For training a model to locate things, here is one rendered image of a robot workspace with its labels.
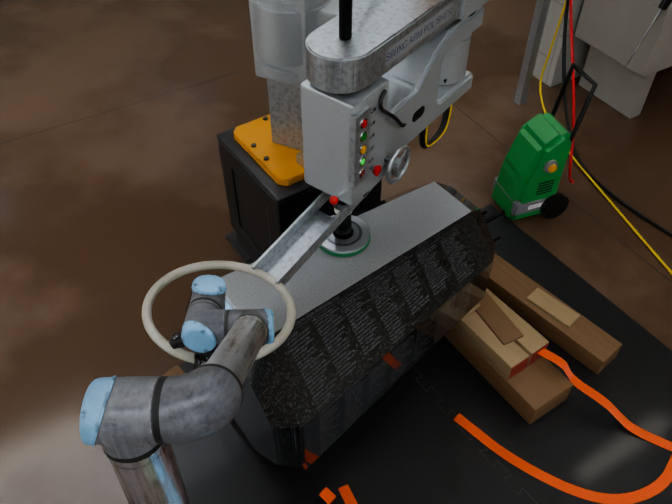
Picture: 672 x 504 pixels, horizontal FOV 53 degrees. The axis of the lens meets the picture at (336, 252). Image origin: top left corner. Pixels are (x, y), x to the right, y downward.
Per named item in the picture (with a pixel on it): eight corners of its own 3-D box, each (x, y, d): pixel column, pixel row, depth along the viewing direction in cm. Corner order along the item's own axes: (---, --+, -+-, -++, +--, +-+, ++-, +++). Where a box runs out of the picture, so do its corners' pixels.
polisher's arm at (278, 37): (240, 59, 281) (234, 2, 263) (273, 21, 304) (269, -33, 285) (410, 93, 264) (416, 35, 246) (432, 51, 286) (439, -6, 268)
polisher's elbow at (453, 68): (412, 81, 269) (416, 36, 254) (424, 58, 281) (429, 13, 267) (458, 90, 264) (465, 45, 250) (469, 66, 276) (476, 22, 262)
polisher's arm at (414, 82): (428, 93, 296) (441, -15, 260) (474, 112, 286) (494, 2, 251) (326, 179, 256) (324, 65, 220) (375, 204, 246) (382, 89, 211)
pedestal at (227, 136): (225, 237, 386) (207, 132, 332) (320, 194, 411) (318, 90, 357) (284, 311, 348) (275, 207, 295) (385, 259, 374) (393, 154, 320)
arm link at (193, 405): (228, 388, 109) (276, 300, 176) (152, 389, 110) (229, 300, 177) (231, 455, 111) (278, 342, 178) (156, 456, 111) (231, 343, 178)
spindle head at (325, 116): (360, 140, 266) (364, 37, 234) (407, 162, 257) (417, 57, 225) (303, 188, 247) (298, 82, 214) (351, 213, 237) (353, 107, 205)
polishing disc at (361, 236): (336, 261, 256) (336, 259, 255) (306, 229, 268) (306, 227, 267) (380, 239, 264) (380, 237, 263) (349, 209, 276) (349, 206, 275)
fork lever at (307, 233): (360, 151, 267) (359, 142, 263) (400, 170, 259) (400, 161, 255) (246, 269, 237) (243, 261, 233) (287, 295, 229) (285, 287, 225)
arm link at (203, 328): (221, 328, 166) (228, 296, 175) (175, 329, 166) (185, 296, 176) (226, 355, 171) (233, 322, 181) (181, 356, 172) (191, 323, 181)
